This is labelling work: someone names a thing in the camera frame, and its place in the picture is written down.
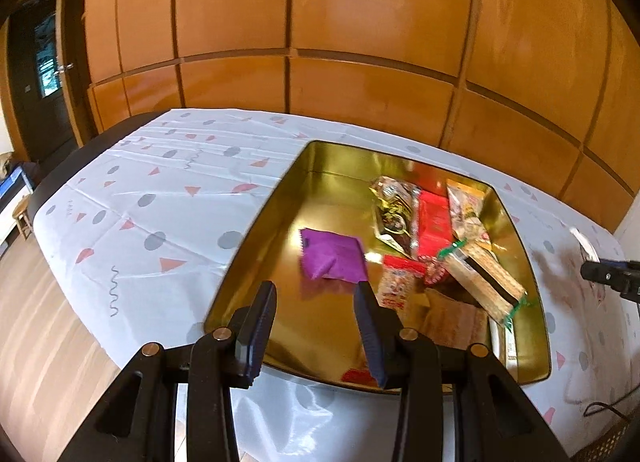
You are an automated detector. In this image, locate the orange-edged clear snack packet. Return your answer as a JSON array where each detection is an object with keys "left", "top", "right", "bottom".
[{"left": 445, "top": 179, "right": 496, "bottom": 248}]

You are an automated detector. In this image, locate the blue and white furniture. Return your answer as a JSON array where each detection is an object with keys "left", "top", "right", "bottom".
[{"left": 0, "top": 162, "right": 36, "bottom": 253}]

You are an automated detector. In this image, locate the woven rattan seat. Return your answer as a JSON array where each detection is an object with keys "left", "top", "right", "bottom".
[{"left": 575, "top": 412, "right": 636, "bottom": 462}]

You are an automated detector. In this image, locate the gold tin box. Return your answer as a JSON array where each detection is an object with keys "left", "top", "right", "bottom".
[{"left": 202, "top": 139, "right": 552, "bottom": 393}]

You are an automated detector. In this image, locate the purple snack packet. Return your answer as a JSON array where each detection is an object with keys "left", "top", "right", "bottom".
[{"left": 297, "top": 228, "right": 370, "bottom": 285}]

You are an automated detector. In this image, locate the dark door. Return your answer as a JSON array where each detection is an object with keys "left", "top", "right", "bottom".
[{"left": 7, "top": 0, "right": 81, "bottom": 163}]

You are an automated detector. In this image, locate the translucent pastry packet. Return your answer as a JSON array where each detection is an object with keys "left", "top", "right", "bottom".
[{"left": 422, "top": 287, "right": 493, "bottom": 348}]

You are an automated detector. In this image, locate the long beige red-ended snack packet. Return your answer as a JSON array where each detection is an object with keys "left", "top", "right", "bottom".
[{"left": 376, "top": 255, "right": 428, "bottom": 315}]

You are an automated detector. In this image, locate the red patterned snack packet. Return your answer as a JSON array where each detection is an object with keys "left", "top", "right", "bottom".
[{"left": 417, "top": 255, "right": 456, "bottom": 288}]

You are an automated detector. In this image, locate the wooden stool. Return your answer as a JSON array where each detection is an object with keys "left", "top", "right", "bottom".
[{"left": 12, "top": 199, "right": 36, "bottom": 243}]

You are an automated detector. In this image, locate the plain red snack packet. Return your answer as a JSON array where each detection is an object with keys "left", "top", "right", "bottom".
[{"left": 412, "top": 189, "right": 458, "bottom": 263}]

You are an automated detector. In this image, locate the green-edged cracker packet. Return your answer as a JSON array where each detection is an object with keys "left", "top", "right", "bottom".
[{"left": 437, "top": 238, "right": 538, "bottom": 330}]

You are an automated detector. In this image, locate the black cable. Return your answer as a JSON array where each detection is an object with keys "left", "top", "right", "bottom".
[{"left": 582, "top": 399, "right": 640, "bottom": 423}]

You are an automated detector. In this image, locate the gold and white snack packet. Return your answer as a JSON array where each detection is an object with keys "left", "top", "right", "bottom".
[{"left": 487, "top": 312, "right": 521, "bottom": 363}]

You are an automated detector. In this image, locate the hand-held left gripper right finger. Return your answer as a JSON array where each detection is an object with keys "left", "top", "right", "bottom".
[{"left": 352, "top": 281, "right": 571, "bottom": 462}]

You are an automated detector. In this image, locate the wooden wardrobe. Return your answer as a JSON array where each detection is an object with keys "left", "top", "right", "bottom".
[{"left": 57, "top": 0, "right": 640, "bottom": 238}]

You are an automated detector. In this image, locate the dark brown snack packet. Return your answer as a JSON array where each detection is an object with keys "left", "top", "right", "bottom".
[{"left": 369, "top": 176, "right": 426, "bottom": 259}]

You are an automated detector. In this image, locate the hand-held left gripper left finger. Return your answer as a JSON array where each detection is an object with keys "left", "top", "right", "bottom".
[{"left": 57, "top": 281, "right": 277, "bottom": 462}]

